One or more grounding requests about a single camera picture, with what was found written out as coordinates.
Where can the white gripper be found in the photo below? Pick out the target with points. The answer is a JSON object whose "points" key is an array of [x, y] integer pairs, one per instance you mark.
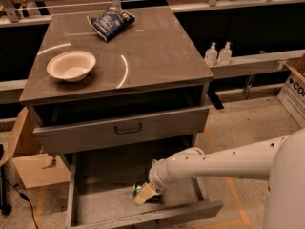
{"points": [[157, 177]]}

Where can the crushed green soda can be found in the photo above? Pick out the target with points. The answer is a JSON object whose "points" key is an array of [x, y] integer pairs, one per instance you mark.
{"points": [[145, 192]]}

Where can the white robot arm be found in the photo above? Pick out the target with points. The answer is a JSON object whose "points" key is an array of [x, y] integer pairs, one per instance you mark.
{"points": [[280, 161]]}

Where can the grey open middle drawer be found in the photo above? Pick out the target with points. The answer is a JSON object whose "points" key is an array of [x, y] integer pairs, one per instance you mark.
{"points": [[101, 190]]}

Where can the grey drawer cabinet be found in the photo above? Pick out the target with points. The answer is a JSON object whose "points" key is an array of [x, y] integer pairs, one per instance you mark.
{"points": [[150, 67]]}

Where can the grey top drawer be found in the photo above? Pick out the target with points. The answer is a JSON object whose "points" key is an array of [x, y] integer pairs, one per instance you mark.
{"points": [[100, 134]]}

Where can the brown cardboard box left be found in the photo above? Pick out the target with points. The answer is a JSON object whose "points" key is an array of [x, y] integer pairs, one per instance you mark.
{"points": [[33, 165]]}

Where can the white paper bowl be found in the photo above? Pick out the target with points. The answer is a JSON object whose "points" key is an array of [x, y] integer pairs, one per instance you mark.
{"points": [[71, 66]]}

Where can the left clear sanitizer bottle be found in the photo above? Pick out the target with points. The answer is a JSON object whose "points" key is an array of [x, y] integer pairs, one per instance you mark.
{"points": [[211, 55]]}

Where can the clear sanitizer bottle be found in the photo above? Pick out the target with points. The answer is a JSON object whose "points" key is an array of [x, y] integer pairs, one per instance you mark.
{"points": [[211, 55], [225, 54]]}

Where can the right clear sanitizer bottle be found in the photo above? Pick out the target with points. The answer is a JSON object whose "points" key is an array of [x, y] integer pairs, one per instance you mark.
{"points": [[225, 54]]}

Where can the white printed cardboard box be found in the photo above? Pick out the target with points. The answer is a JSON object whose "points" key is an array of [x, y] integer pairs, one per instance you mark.
{"points": [[292, 94]]}

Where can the blue chip bag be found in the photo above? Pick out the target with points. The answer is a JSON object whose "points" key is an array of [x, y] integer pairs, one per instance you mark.
{"points": [[111, 22]]}

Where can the grey metal railing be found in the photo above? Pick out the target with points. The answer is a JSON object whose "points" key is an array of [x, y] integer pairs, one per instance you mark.
{"points": [[152, 4]]}

